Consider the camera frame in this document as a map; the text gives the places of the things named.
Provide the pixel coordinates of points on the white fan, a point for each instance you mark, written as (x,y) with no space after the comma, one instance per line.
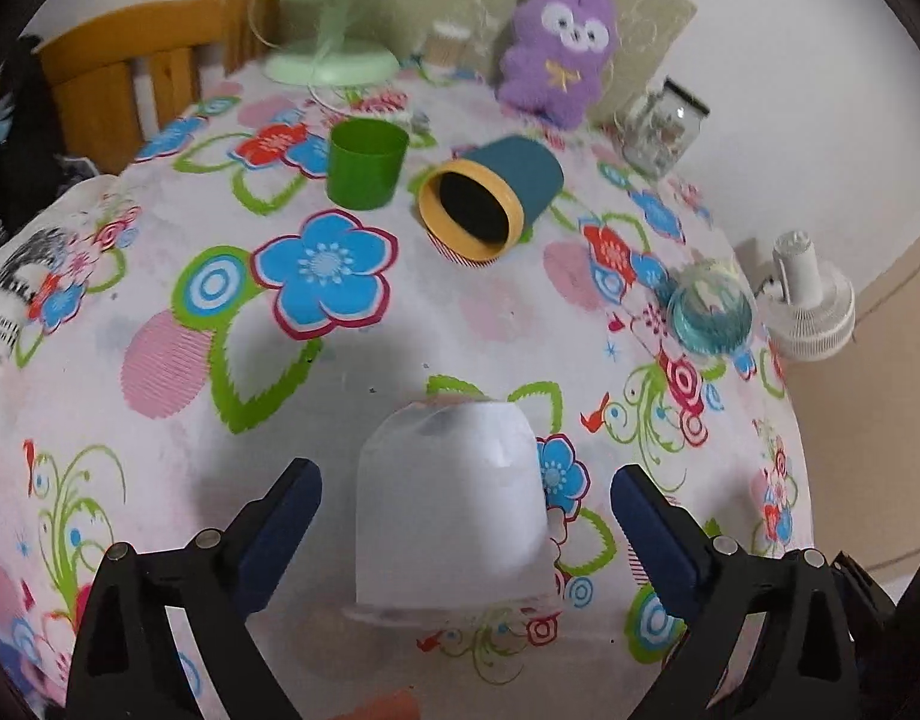
(808,300)

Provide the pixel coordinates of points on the green plastic cup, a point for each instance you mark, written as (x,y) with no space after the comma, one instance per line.
(366,163)

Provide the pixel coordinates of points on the white translucent plastic cup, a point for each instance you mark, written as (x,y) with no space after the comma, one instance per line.
(452,510)

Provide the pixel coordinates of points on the wooden chair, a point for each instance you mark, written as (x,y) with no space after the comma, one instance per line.
(130,82)

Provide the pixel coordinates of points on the floral tablecloth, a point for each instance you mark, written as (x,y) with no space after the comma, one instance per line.
(355,330)

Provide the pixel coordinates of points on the glass jar with black lid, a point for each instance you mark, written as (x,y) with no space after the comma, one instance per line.
(664,131)

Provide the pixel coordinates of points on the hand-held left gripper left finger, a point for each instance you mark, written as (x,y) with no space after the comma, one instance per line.
(280,525)

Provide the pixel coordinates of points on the clear blue glass cup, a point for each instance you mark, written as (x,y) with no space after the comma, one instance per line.
(711,307)

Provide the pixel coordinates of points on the purple plush toy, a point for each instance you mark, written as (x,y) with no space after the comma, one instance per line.
(557,52)

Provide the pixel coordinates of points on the beige cushion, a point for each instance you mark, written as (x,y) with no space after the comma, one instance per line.
(640,30)

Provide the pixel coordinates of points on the green desk fan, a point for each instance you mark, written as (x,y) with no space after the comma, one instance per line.
(329,15)

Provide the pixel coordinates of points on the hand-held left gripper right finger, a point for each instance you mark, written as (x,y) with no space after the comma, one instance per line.
(651,521)

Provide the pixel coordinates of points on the brown paper cup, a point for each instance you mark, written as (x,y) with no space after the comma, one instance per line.
(449,43)

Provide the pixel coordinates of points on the dark clothing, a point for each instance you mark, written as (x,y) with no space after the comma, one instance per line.
(10,142)

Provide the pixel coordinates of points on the teal cup with yellow rim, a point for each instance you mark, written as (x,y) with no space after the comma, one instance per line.
(490,195)

